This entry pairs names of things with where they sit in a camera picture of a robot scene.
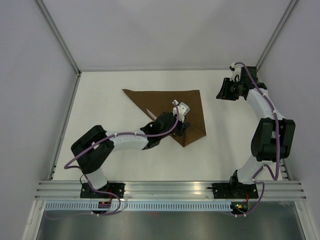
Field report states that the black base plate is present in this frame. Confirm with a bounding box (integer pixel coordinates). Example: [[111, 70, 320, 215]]
[[207, 182, 259, 200], [80, 182, 126, 199]]

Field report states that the aluminium frame post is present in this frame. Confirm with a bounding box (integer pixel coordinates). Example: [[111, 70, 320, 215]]
[[255, 0, 300, 71], [33, 0, 81, 76]]

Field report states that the right aluminium frame post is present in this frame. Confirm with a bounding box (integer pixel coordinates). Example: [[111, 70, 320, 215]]
[[255, 0, 300, 71]]

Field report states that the white slotted cable duct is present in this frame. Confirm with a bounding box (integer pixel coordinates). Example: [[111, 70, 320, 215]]
[[44, 200, 232, 212]]

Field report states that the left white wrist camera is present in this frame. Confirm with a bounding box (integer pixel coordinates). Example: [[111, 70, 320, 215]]
[[172, 99, 190, 122]]

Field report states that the left aluminium frame post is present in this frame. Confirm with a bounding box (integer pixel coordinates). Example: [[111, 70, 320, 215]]
[[33, 0, 81, 76]]

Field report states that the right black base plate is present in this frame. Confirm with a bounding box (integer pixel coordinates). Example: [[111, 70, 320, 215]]
[[207, 182, 259, 200]]

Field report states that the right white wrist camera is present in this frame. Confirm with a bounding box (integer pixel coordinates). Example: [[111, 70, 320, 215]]
[[229, 62, 242, 82]]

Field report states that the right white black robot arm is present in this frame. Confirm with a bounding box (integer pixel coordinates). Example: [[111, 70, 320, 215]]
[[216, 62, 296, 198]]

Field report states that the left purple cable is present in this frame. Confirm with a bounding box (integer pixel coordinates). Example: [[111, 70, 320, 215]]
[[44, 104, 180, 221]]

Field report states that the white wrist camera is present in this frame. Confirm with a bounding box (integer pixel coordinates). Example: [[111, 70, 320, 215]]
[[229, 62, 242, 82], [172, 99, 190, 122]]

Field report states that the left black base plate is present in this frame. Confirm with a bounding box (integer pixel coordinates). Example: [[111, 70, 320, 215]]
[[80, 182, 126, 199]]

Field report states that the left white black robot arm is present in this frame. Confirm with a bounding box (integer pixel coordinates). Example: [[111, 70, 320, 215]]
[[70, 111, 190, 198]]

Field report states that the aluminium front rail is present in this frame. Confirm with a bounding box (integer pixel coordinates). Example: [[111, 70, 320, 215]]
[[34, 180, 307, 202]]

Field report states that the brown cloth napkin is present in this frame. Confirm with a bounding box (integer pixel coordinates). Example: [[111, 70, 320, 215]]
[[123, 89, 207, 148]]

